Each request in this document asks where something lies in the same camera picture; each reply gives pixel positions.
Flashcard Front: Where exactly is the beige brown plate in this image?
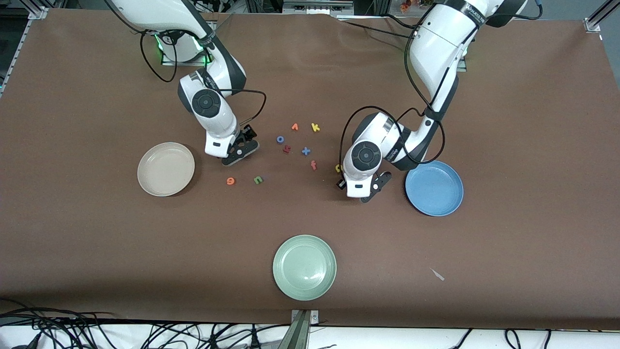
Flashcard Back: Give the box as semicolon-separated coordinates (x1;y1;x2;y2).
137;142;196;197

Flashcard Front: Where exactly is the pale green plate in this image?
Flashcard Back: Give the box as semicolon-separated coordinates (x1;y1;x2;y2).
272;235;337;301

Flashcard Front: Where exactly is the blue plate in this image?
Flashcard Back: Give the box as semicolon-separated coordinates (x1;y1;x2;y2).
405;160;464;217

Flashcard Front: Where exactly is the brown table cover sheet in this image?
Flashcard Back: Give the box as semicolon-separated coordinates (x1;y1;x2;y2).
0;9;620;330

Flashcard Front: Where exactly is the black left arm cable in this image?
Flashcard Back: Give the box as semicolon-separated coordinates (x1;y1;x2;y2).
339;0;543;168

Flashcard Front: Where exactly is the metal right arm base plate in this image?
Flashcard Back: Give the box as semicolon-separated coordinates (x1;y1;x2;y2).
161;46;214;66

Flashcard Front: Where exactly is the metal bracket plate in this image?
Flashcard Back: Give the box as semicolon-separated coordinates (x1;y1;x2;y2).
291;309;320;324

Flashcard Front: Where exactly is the grey metal frame block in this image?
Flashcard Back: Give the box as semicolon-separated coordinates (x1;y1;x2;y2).
282;0;355;15

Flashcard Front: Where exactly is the aluminium mount post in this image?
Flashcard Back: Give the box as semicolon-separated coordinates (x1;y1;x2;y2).
276;310;310;349

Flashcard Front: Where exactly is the black base cable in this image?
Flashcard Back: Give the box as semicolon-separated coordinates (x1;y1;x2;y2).
383;14;418;31
345;20;417;40

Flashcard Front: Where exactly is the aluminium table frame rail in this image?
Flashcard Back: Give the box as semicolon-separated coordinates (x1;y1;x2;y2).
0;7;49;97
584;0;620;34

